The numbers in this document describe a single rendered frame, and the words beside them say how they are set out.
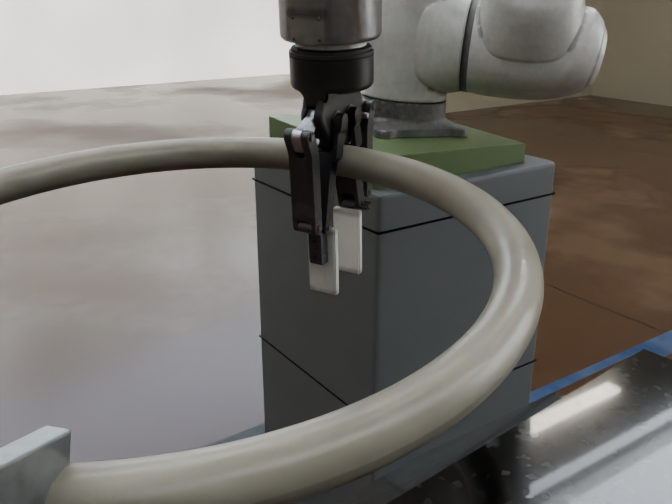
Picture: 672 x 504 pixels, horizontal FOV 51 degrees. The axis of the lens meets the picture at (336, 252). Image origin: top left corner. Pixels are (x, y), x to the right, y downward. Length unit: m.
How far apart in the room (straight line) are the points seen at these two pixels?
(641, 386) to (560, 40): 0.73
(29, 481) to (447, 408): 0.17
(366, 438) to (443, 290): 0.91
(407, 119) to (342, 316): 0.35
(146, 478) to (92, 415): 1.79
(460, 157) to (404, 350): 0.33
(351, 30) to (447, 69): 0.62
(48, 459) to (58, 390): 1.94
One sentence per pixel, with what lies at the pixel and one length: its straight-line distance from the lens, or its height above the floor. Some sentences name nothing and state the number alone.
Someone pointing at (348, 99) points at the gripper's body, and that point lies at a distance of 0.66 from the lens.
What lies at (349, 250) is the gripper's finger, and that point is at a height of 0.83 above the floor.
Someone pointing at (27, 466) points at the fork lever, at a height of 0.93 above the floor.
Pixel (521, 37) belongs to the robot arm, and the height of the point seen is 1.02.
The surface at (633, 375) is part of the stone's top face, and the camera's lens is 0.57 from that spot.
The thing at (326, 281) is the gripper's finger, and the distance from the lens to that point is 0.69.
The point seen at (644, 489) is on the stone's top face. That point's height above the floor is 0.82.
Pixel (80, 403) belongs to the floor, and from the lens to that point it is 2.15.
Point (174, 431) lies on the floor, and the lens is 1.96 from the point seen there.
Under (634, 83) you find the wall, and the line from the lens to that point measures 8.04.
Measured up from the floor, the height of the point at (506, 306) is 0.93.
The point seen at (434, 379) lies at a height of 0.92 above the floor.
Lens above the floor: 1.09
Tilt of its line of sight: 20 degrees down
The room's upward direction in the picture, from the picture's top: straight up
